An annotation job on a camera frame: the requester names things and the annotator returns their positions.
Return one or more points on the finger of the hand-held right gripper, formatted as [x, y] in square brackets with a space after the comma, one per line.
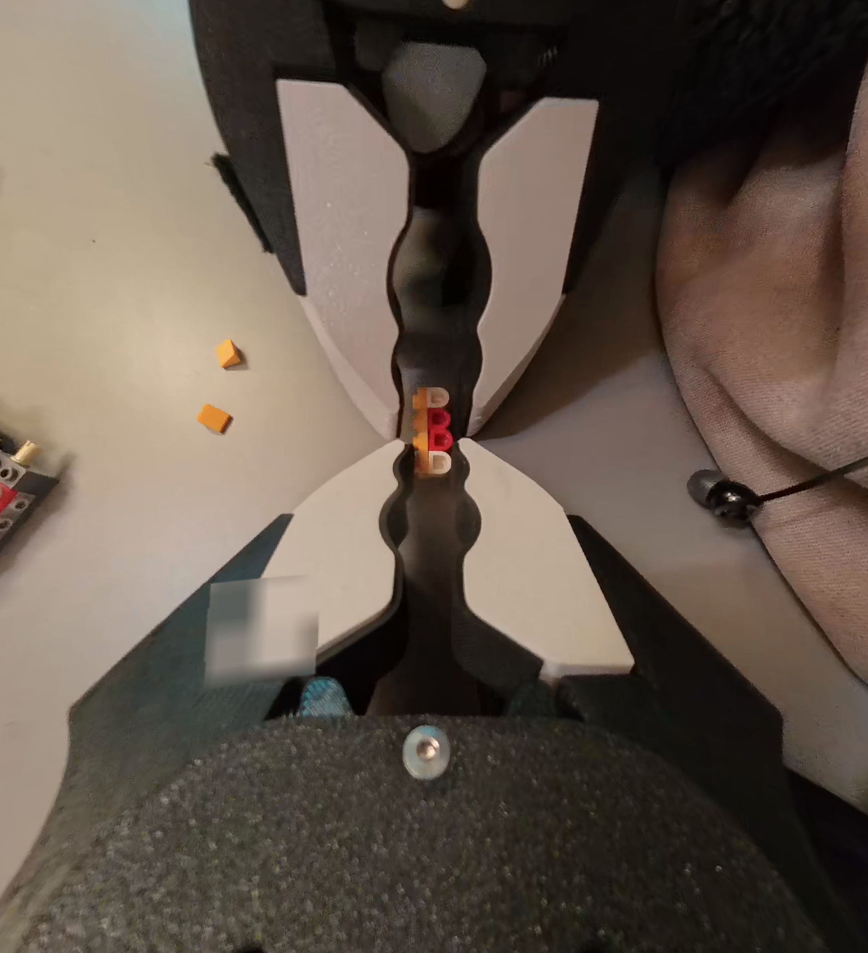
[531, 223]
[344, 223]

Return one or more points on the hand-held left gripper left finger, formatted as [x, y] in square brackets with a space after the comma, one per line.
[330, 536]

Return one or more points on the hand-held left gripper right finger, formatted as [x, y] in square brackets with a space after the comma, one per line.
[546, 581]

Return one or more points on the orange and red lego assembly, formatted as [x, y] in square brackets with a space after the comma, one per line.
[438, 432]

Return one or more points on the small orange lego tile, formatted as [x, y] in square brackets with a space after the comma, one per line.
[214, 417]
[229, 354]

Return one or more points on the person's beige sweater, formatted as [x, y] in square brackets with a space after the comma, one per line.
[776, 335]

